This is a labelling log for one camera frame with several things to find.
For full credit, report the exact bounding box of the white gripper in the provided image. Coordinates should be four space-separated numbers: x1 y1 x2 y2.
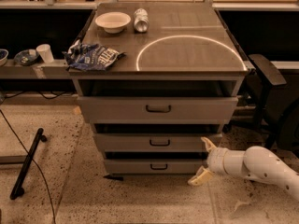
188 137 228 186

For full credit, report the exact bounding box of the grey bottom drawer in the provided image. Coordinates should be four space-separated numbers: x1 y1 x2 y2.
104 159 206 175

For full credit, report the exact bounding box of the grey drawer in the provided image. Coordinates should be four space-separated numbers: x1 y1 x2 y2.
93 132 223 153
78 97 237 124
104 159 206 175

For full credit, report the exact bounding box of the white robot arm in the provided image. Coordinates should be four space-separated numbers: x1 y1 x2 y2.
188 137 299 200

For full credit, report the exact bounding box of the grey middle drawer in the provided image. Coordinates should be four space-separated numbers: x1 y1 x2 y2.
93 132 223 153

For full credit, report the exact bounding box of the grey three-drawer cabinet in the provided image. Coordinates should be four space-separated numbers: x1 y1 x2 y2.
68 1 251 182

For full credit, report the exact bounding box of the grey top drawer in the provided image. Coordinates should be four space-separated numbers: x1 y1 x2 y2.
78 97 237 124

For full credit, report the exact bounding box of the black office chair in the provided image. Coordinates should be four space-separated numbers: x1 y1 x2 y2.
230 54 299 157

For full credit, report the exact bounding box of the crushed silver can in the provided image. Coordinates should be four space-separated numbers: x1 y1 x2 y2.
134 8 150 33

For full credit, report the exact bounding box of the blue chip bag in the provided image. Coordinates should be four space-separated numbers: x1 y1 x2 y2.
64 40 124 71

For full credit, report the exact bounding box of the white bowl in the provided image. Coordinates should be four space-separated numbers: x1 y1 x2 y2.
95 12 131 34

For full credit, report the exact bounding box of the grey side shelf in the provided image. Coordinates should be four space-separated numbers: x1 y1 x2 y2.
0 60 70 79

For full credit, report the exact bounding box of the black metal stand leg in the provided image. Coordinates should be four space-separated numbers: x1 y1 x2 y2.
10 128 47 200

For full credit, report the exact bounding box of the white paper cup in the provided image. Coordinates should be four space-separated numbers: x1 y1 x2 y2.
36 44 54 63

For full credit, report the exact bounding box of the blue bowl with items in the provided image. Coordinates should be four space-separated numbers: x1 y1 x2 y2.
14 49 39 66

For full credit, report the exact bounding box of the blue bowl at edge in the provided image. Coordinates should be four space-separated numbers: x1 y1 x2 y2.
0 49 8 66

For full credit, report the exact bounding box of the black floor cable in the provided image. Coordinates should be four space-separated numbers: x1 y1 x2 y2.
0 108 57 224

